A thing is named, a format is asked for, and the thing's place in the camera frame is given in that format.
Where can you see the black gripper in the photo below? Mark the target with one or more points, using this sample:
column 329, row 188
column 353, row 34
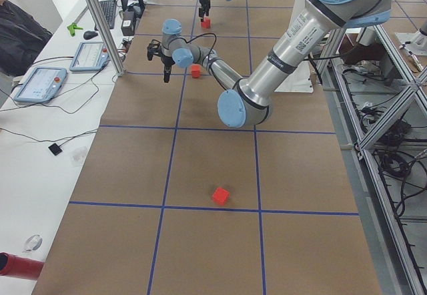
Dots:
column 167, row 63
column 203, row 1

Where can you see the red block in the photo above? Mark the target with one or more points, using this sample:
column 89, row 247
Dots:
column 220, row 196
column 195, row 71
column 206, row 23

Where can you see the black power box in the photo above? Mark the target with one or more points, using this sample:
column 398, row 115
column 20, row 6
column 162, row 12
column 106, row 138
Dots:
column 128, row 23

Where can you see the far teach pendant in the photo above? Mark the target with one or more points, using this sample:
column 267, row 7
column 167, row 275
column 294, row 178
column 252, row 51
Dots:
column 89, row 57

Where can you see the teach pendant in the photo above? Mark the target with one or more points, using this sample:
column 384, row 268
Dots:
column 89, row 57
column 42, row 85

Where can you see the black keyboard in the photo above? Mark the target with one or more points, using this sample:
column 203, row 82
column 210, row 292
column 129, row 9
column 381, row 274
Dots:
column 109, row 8

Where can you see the black computer mouse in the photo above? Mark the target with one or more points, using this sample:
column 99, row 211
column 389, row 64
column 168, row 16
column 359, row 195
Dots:
column 90, row 35

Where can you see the green clamp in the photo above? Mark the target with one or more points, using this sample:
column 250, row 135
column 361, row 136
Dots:
column 72, row 28

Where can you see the near teach pendant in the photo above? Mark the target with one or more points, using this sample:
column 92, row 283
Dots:
column 42, row 85

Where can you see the small black square device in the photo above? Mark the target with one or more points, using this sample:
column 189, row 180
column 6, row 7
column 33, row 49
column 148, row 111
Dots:
column 55, row 149

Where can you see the person in black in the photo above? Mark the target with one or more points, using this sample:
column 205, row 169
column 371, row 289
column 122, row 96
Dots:
column 22, row 39

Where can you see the clear tape roll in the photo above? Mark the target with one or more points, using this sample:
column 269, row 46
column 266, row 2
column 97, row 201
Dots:
column 33, row 243

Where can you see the red cylinder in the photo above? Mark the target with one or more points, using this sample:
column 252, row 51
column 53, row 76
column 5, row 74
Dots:
column 18, row 267

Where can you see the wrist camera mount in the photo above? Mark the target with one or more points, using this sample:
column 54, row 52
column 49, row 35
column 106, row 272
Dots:
column 154, row 49

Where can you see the white camera pillar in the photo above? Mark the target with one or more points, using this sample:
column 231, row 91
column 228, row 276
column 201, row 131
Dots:
column 286, row 69

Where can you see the aluminium frame post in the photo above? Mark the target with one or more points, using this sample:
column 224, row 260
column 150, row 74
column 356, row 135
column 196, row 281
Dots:
column 106, row 36

